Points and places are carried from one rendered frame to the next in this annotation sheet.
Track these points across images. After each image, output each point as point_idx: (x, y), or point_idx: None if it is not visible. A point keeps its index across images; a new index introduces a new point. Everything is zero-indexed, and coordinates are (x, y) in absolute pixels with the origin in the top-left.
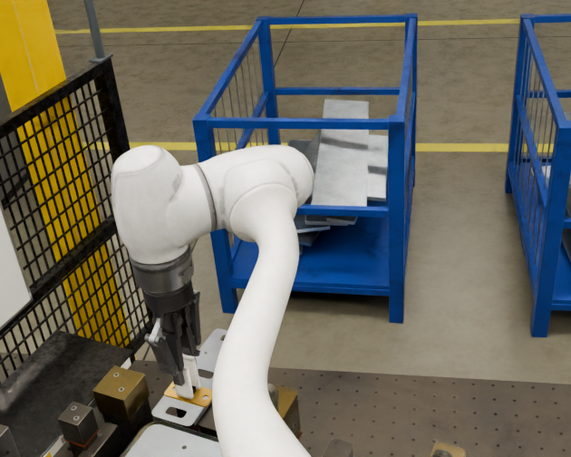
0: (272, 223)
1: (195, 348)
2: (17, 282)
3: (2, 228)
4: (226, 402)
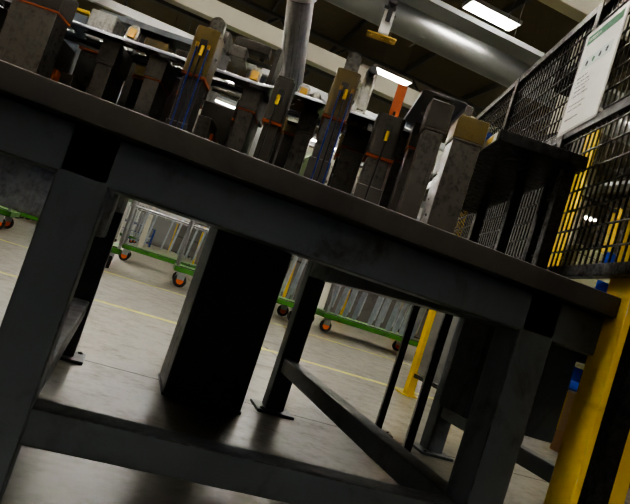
0: None
1: (388, 4)
2: (598, 92)
3: (615, 40)
4: None
